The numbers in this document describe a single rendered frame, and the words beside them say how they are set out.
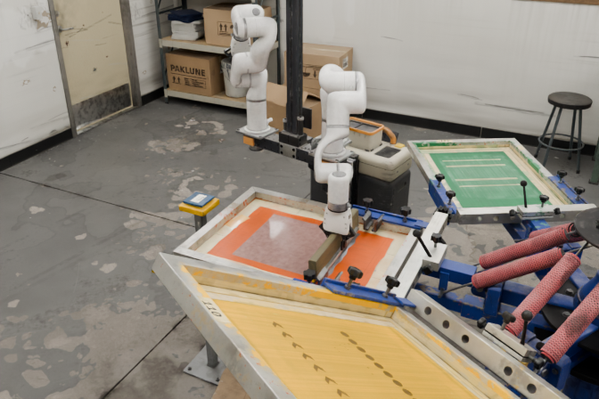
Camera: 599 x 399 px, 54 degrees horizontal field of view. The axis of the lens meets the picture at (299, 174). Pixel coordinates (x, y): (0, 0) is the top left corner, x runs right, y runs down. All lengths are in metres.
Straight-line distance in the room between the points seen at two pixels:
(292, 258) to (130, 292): 1.73
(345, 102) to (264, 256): 0.65
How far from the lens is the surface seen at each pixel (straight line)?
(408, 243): 2.29
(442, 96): 5.96
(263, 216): 2.50
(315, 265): 2.05
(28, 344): 3.60
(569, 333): 1.76
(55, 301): 3.85
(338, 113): 2.14
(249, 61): 2.67
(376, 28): 5.99
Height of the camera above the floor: 2.22
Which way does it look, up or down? 26 degrees down
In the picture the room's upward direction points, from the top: straight up
